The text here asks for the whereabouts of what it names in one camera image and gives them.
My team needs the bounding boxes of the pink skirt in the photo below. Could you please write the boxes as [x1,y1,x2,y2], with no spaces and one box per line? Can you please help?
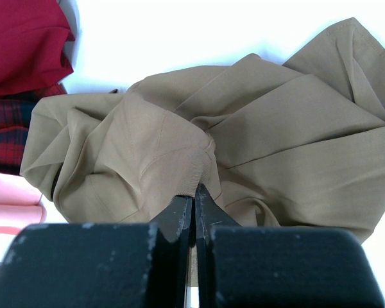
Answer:
[0,173,46,235]

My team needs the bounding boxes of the tan brown skirt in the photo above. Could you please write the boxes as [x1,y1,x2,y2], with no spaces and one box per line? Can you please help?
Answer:
[21,18,385,241]

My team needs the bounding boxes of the red black plaid skirt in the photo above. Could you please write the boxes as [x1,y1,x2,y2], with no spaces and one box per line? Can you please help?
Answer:
[0,83,66,175]

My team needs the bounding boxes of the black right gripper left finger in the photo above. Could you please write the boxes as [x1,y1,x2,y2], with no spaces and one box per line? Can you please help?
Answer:
[149,196,193,307]

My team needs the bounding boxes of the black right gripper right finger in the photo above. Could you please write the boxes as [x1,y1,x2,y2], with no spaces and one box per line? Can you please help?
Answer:
[194,184,240,307]

